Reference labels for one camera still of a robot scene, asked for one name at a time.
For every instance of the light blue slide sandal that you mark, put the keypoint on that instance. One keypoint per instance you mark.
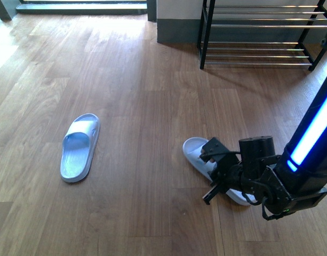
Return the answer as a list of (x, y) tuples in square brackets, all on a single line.
[(191, 149), (78, 147)]

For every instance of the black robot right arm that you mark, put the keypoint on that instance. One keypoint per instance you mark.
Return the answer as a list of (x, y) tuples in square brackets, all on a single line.
[(281, 184)]

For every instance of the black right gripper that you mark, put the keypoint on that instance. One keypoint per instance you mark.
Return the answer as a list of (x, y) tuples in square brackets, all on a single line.
[(226, 173)]

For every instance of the black metal shoe rack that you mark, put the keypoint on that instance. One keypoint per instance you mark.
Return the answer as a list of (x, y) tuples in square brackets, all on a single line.
[(261, 33)]

